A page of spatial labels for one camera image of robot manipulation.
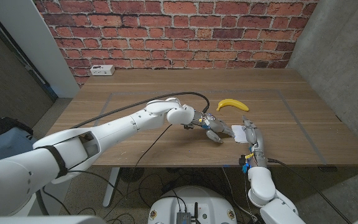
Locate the thin black left wrist cable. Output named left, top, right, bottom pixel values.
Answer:
left=124, top=123, right=173, bottom=202

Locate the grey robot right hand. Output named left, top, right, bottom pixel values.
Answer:
left=242, top=115, right=269, bottom=169

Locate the small grey electronics box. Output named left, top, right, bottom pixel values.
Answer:
left=175, top=211, right=192, bottom=224

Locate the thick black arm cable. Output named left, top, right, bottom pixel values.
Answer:
left=70, top=91, right=211, bottom=129
left=267, top=157, right=352, bottom=224

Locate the yellow toy banana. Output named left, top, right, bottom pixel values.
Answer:
left=216, top=98, right=250, bottom=112

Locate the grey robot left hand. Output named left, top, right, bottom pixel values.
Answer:
left=192, top=111, right=236, bottom=144

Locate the white table leg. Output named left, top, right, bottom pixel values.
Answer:
left=102, top=167, right=120, bottom=207

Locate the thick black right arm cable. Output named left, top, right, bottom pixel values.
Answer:
left=267, top=157, right=352, bottom=224

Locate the red brick printed backdrop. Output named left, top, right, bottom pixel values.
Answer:
left=31, top=0, right=319, bottom=86

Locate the black round disc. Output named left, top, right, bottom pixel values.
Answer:
left=119, top=167, right=145, bottom=183

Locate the white paper shipping label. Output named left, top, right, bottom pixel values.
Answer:
left=231, top=124, right=250, bottom=144

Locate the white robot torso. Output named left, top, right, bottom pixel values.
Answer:
left=147, top=185, right=238, bottom=224

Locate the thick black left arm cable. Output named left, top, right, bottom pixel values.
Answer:
left=70, top=91, right=211, bottom=129

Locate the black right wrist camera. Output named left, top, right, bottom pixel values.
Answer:
left=238, top=154, right=250, bottom=174

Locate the white power strip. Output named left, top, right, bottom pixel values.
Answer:
left=90, top=64, right=116, bottom=77

